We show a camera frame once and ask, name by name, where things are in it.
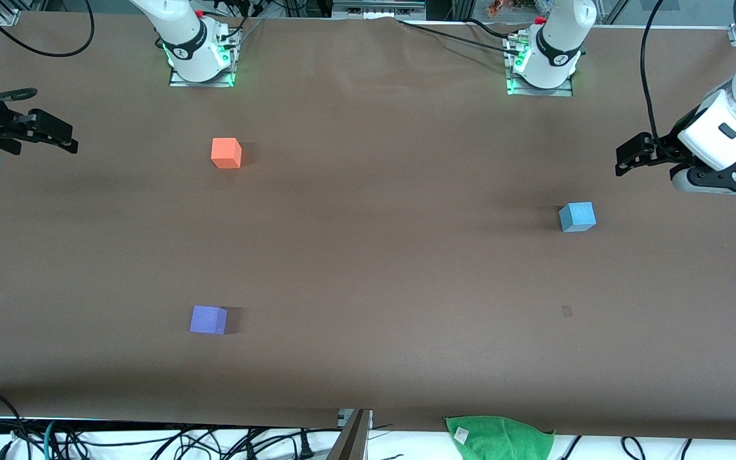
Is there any blue foam block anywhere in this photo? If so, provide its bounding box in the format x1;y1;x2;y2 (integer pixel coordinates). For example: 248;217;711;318
558;201;597;233

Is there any orange foam block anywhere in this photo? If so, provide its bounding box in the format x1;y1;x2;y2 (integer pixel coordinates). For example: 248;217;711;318
211;137;243;169

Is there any purple foam block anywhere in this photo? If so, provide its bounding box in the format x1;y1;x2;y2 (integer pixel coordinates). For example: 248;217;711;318
189;305;229;335

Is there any green microfibre cloth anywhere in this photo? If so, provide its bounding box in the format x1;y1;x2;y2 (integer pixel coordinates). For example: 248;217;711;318
445;415;555;460

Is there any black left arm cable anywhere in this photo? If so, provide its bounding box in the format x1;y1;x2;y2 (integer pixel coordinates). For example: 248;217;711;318
640;0;682;157

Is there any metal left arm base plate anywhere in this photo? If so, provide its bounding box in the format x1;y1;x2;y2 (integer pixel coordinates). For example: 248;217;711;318
505;35;574;98

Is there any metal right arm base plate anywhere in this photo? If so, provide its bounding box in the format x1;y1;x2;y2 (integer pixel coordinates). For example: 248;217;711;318
169;26;238;88

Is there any short black table cable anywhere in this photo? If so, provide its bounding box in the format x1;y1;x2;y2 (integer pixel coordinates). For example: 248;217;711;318
464;18;519;39

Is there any long black table cable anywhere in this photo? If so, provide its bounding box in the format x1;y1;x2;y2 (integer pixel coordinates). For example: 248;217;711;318
397;19;522;53

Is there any silver aluminium frame rail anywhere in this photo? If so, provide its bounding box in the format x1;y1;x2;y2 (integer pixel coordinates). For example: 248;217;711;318
333;0;427;20

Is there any teal floor cable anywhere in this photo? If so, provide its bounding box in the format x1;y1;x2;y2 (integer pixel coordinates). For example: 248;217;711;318
43;418;62;460

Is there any white metal bracket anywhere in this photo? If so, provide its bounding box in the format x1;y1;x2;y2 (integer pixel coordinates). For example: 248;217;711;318
336;409;375;429

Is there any grey metal post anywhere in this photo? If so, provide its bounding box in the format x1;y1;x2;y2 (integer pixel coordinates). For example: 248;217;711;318
326;409;372;460

